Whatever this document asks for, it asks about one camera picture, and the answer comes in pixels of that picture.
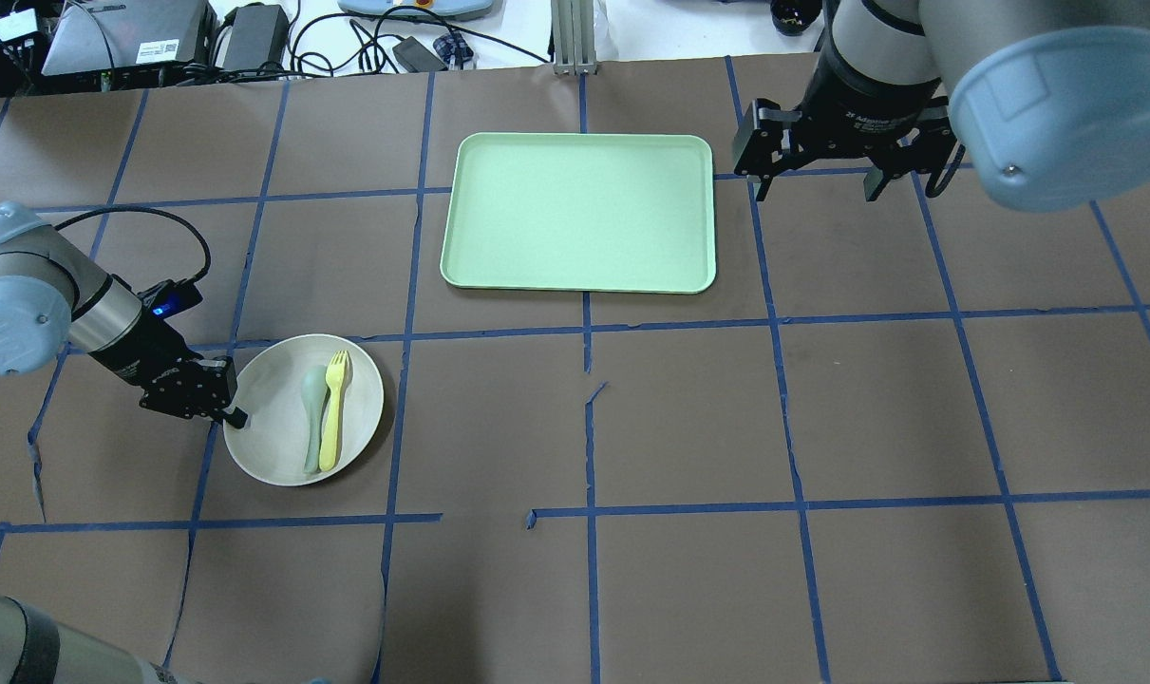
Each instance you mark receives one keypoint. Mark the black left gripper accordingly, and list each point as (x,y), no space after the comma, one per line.
(141,354)

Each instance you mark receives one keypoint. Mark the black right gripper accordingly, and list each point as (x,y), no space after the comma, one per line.
(864,117)

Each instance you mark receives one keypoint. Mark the beige round plate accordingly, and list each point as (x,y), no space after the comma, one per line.
(272,446)

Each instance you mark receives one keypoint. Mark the yellow plastic fork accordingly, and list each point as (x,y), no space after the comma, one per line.
(337,372)

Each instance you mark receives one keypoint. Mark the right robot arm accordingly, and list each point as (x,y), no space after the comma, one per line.
(1050,100)

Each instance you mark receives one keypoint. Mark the grey-green plastic spoon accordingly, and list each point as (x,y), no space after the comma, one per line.
(314,394)

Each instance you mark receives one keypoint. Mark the light green plastic tray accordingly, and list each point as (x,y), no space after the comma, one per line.
(581,212)

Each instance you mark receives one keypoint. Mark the black power adapter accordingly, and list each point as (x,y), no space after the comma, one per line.
(257,38)

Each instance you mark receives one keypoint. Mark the grey electronics box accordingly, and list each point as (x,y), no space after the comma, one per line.
(129,37)

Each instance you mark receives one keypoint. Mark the grey teach pendant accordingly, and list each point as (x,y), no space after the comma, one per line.
(457,10)

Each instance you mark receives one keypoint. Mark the aluminium frame post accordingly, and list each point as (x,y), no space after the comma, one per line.
(572,31)

